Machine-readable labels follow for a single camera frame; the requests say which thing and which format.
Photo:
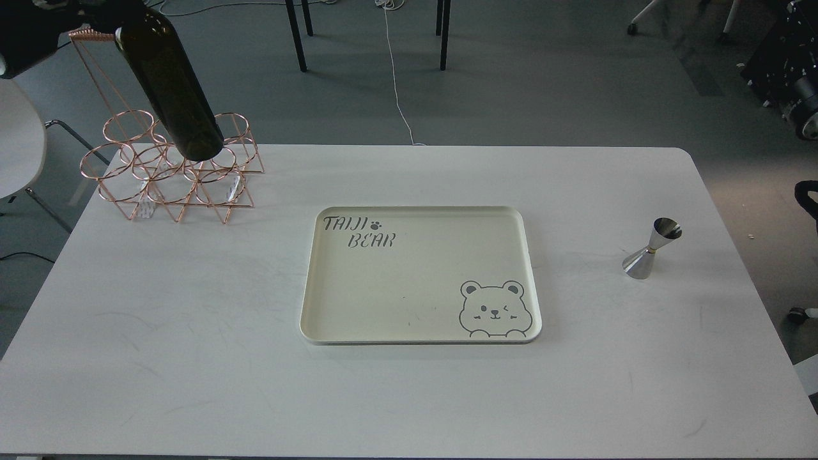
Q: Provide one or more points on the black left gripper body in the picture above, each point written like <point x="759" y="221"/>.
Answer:
<point x="30" y="30"/>

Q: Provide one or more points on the dark green wine bottle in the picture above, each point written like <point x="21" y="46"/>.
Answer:
<point x="153" y="50"/>

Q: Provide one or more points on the steel double jigger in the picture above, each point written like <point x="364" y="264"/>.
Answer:
<point x="639" y="264"/>

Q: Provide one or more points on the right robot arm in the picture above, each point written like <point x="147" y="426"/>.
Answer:
<point x="793" y="78"/>

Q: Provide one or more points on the white chair seat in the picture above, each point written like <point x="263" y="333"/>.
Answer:
<point x="24" y="146"/>

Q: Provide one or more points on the black table leg left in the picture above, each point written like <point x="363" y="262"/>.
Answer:
<point x="295" y="30"/>

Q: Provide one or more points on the black table leg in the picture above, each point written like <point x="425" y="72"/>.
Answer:
<point x="442" y="25"/>
<point x="295" y="30"/>

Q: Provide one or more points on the black table leg right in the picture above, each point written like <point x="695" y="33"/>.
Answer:
<point x="442" y="25"/>

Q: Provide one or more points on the cream bear serving tray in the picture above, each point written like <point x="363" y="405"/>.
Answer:
<point x="420" y="275"/>

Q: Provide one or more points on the white office chair base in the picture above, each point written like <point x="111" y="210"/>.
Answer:
<point x="690" y="19"/>

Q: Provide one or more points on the rose gold wire bottle rack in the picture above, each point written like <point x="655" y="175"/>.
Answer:
<point x="139" y="169"/>

